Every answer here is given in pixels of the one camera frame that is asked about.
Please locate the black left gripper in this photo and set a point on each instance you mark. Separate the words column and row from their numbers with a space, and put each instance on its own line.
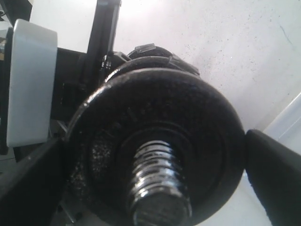
column 39, row 81

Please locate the black weight plate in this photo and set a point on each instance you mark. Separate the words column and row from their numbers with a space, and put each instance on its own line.
column 154, row 104

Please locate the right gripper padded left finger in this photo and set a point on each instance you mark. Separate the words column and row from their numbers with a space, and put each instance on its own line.
column 31, row 192

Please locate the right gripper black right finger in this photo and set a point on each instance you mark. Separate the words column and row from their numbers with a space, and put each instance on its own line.
column 274, row 172

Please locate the white rectangular plastic tray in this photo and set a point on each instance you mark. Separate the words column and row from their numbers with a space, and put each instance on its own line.
column 285, row 129

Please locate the chrome threaded dumbbell bar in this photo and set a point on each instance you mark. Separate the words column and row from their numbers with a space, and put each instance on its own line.
column 157, row 193

